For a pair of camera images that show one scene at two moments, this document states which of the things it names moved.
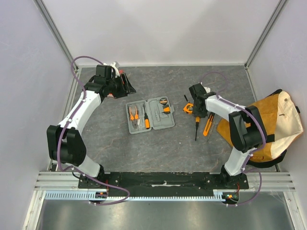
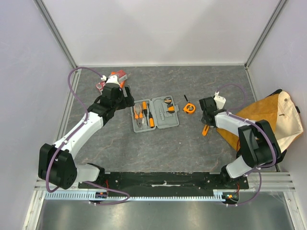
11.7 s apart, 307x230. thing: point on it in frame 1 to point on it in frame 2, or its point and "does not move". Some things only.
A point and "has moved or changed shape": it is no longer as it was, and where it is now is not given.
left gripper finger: x=125 y=84 to x=130 y=99
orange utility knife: x=206 y=129 does not move
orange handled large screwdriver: x=147 y=123 has moved or changed shape
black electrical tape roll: x=163 y=101 to x=168 y=100
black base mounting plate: x=164 y=181 does not move
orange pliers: x=133 y=117 to x=138 y=117
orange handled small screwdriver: x=197 y=120 to x=144 y=106
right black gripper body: x=197 y=111 to x=206 y=118
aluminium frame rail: x=69 y=181 does not move
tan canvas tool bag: x=280 y=120 does not move
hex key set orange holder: x=166 y=109 to x=171 y=108
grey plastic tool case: x=156 y=113 has moved or changed shape
